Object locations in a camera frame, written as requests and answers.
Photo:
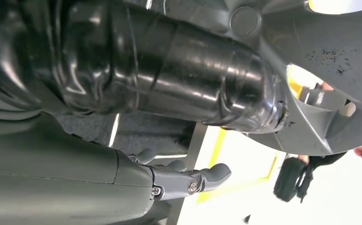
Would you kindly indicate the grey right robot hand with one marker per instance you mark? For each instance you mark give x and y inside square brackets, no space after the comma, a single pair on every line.
[59,186]

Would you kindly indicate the person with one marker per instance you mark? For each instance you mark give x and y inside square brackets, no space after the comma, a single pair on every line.
[292,180]

